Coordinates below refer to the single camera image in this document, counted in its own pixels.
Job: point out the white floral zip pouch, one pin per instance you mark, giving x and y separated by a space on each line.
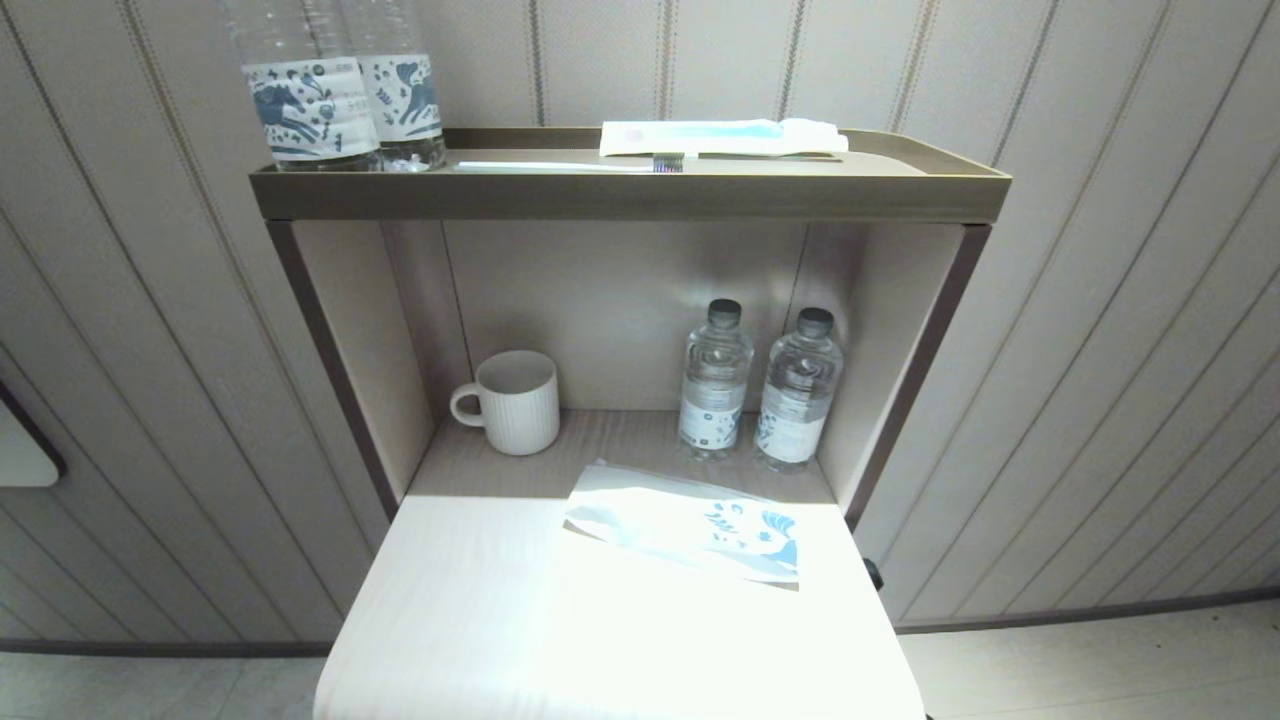
680 525

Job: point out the small clear water bottle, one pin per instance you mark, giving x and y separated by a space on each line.
798 410
715 400

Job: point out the white ribbed mug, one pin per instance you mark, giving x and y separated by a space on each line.
520 405

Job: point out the brown metal shelf tray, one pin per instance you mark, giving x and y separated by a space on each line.
620 197

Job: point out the white toothbrush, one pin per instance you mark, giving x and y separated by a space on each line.
560 166

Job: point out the white wrapped blue toothbrush pack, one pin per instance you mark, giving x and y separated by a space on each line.
720 137

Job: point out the beige wooden shelf cabinet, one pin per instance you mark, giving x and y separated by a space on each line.
360 330

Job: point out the small black knob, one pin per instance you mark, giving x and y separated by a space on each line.
874 576

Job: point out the large bottle blue deer label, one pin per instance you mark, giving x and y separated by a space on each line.
408 95
305 110

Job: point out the white wall fixture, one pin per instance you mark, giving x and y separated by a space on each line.
20 450

